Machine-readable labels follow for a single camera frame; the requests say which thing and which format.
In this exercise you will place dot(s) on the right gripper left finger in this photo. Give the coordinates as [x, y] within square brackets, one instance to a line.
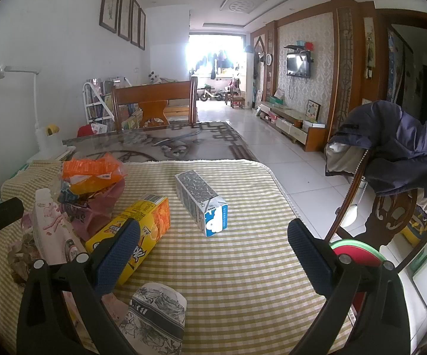
[45, 326]

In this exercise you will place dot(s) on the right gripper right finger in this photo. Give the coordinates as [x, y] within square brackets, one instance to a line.
[382, 325]

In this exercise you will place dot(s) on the brown wrapper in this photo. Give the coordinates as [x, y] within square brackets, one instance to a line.
[21, 256]

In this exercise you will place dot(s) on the pink white drink pouch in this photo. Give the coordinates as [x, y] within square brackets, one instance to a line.
[54, 235]

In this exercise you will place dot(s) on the black white paper cup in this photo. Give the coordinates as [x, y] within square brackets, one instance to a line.
[155, 321]

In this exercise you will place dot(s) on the orange snack bag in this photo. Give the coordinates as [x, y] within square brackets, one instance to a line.
[91, 175]

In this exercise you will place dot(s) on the blue white milk carton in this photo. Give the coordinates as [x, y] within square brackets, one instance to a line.
[205, 206]

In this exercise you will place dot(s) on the pink snack bag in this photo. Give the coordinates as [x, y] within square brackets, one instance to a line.
[89, 212]

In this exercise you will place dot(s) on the dark wooden chair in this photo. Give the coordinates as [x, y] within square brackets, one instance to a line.
[389, 215]

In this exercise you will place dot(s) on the white book rack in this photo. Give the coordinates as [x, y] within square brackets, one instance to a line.
[97, 99]

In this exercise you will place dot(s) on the checkered yellow table cloth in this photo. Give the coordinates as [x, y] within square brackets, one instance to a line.
[246, 291]

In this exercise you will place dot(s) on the navy blue jacket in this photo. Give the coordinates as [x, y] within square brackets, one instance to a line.
[397, 142]

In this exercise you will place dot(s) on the wooden bench chair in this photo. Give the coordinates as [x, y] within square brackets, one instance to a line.
[153, 100]

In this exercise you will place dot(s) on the wooden tv cabinet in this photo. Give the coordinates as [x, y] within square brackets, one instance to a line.
[294, 125]

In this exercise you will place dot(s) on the patterned glass dining table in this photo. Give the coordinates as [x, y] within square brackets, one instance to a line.
[177, 141]

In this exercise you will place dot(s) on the small framed clock picture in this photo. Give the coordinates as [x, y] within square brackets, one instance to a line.
[312, 110]

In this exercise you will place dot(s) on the white balance bike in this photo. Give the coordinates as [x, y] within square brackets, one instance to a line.
[208, 93]

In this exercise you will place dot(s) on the square ceiling light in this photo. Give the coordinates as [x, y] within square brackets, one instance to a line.
[241, 6]

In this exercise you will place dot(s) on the wall mounted television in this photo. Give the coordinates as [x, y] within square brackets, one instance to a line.
[298, 64]

